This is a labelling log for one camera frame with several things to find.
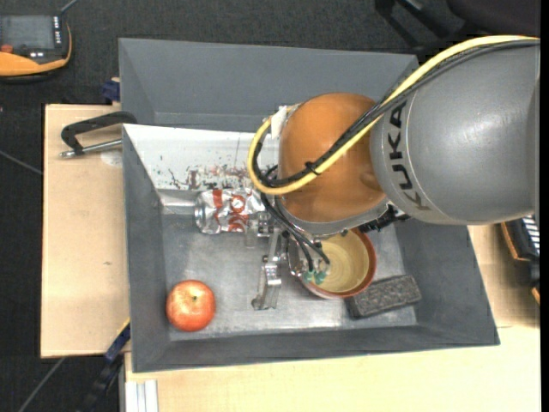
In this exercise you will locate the red and tan wooden bowl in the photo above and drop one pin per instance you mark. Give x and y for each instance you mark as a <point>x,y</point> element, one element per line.
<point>349,264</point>

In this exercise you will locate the black cylinder on white bracket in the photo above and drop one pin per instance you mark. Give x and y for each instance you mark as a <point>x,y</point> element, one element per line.
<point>377,220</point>

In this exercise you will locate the red apple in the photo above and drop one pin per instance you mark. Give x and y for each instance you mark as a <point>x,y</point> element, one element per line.
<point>191,306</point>

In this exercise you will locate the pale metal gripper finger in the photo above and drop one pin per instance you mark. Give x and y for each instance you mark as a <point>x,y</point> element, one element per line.
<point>265,224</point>
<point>270,288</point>

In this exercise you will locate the crushed silver and red can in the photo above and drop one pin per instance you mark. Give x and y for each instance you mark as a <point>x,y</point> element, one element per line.
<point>223,213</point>

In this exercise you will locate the dark grey sponge block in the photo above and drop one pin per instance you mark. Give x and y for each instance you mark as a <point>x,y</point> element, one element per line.
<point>384,296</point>

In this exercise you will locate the grey metal bin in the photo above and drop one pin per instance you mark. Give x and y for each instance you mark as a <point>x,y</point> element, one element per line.
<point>223,264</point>

